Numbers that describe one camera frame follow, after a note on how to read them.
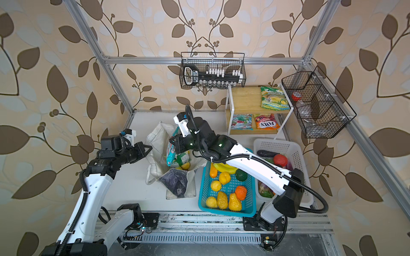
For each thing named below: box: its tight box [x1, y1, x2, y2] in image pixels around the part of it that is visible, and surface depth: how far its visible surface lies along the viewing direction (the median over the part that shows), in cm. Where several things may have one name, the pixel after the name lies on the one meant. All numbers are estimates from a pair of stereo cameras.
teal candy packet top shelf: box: [166, 125, 180, 167], surface depth 68 cm
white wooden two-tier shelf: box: [225, 82, 294, 141], surface depth 84 cm
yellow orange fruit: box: [218, 171, 232, 186], surface depth 85 cm
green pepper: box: [259, 188, 275, 198], surface depth 77 cm
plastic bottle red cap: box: [291, 91, 317, 126], surface depth 76 cm
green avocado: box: [235, 168, 248, 182], surface depth 85 cm
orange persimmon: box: [234, 185, 248, 201], surface depth 79 cm
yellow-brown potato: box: [216, 191, 228, 210], surface depth 78 cm
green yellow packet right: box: [260, 86, 290, 111], surface depth 78 cm
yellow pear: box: [228, 192, 242, 212], surface depth 76 cm
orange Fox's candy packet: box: [253, 113, 281, 130], surface depth 93 cm
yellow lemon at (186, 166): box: [180, 162, 191, 171], surface depth 89 cm
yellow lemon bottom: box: [205, 196, 218, 208], surface depth 78 cm
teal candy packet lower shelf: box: [230, 114, 254, 131], surface depth 91 cm
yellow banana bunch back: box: [213, 162, 239, 174], surface depth 89 cm
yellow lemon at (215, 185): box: [210, 180, 222, 192], surface depth 83 cm
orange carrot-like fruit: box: [209, 162, 218, 179], surface depth 88 cm
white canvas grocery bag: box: [145, 121, 208, 200], surface depth 78 cm
